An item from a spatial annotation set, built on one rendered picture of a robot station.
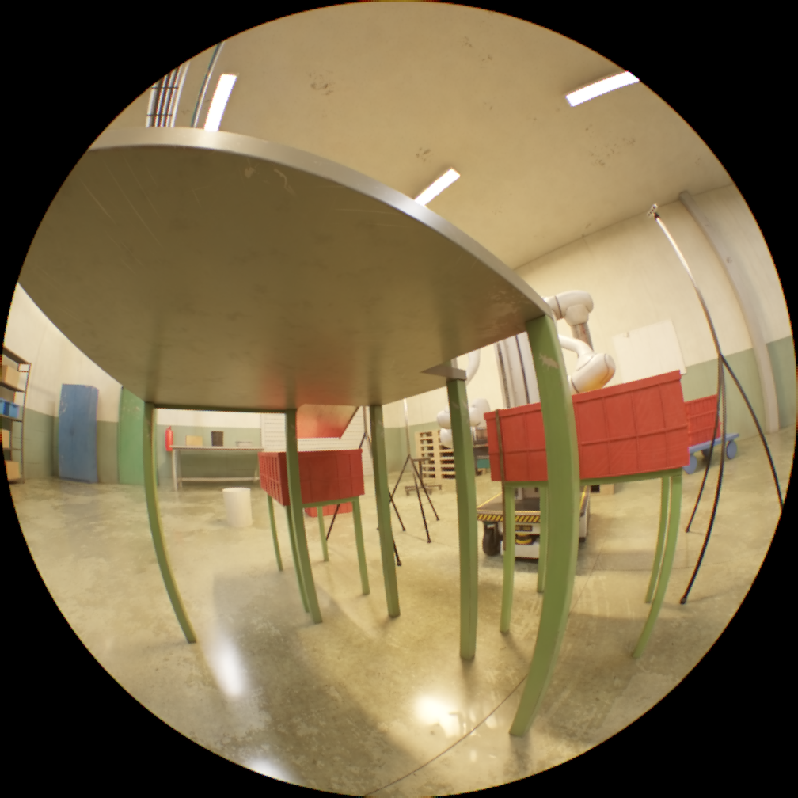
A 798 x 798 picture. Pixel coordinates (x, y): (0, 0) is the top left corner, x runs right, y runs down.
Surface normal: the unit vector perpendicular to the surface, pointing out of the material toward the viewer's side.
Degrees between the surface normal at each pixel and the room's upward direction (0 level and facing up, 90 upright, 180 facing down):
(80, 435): 90
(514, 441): 90
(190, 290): 180
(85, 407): 90
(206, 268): 180
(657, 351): 90
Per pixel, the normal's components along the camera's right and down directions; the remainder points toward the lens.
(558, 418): -0.79, -0.05
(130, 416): 0.61, -0.18
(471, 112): 0.07, 0.98
